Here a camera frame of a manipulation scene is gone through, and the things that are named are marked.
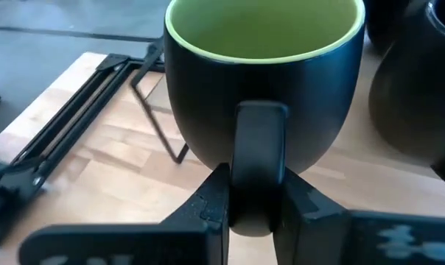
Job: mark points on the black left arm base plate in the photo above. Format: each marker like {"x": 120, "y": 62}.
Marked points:
{"x": 12, "y": 191}

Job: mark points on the small black metal tab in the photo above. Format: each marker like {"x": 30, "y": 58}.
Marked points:
{"x": 154, "y": 55}

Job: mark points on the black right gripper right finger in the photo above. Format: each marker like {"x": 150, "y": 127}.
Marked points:
{"x": 318, "y": 239}

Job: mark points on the black mug green interior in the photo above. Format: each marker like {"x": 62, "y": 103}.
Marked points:
{"x": 207, "y": 110}

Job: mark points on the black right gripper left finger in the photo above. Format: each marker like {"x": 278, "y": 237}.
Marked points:
{"x": 171, "y": 243}

